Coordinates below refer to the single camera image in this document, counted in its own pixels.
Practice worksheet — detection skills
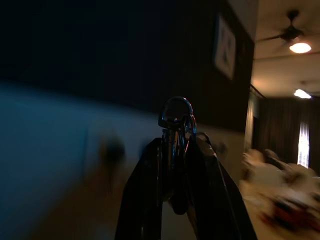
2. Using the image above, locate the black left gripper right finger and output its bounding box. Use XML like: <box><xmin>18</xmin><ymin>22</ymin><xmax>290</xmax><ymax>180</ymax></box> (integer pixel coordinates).
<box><xmin>184</xmin><ymin>132</ymin><xmax>258</xmax><ymax>240</ymax></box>

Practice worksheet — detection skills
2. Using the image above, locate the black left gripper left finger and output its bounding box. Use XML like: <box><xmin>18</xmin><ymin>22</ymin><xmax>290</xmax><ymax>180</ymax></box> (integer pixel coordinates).
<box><xmin>114</xmin><ymin>136</ymin><xmax>168</xmax><ymax>240</ymax></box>

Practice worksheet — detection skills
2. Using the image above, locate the dark window curtain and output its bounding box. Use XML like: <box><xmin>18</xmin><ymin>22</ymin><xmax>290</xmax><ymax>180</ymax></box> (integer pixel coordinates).
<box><xmin>257</xmin><ymin>97</ymin><xmax>320</xmax><ymax>170</ymax></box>

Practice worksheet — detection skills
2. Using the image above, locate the bright ceiling lamp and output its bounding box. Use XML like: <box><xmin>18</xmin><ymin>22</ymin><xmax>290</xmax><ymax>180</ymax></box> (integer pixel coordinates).
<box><xmin>293</xmin><ymin>88</ymin><xmax>312</xmax><ymax>100</ymax></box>

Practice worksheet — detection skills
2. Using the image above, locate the round ceiling fan light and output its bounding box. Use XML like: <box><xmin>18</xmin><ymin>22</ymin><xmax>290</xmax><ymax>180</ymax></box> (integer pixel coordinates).
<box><xmin>289</xmin><ymin>41</ymin><xmax>312</xmax><ymax>54</ymax></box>

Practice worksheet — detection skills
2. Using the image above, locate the dark ceiling fan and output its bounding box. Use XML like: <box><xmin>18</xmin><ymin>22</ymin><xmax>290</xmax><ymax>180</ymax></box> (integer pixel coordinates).
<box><xmin>257</xmin><ymin>9</ymin><xmax>307</xmax><ymax>47</ymax></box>

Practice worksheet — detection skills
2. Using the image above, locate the white framed wall picture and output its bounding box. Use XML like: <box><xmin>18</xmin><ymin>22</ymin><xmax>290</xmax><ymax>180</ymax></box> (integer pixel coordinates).
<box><xmin>212</xmin><ymin>12</ymin><xmax>237</xmax><ymax>81</ymax></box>

